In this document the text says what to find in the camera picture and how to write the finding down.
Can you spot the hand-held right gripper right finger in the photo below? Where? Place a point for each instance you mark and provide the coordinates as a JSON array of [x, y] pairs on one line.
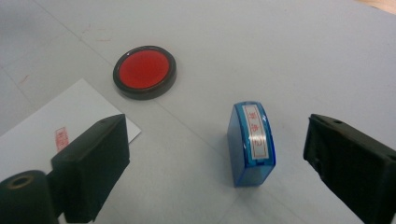
[[355, 161]]

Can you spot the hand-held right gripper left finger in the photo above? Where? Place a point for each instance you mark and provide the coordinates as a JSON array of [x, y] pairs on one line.
[[93, 165]]

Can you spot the blue stamp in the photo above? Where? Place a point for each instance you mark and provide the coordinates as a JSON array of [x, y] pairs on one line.
[[249, 149]]

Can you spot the white paper sheet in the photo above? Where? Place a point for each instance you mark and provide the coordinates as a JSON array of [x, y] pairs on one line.
[[74, 105]]

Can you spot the round red ink pad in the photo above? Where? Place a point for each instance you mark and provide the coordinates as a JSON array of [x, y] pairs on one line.
[[144, 70]]

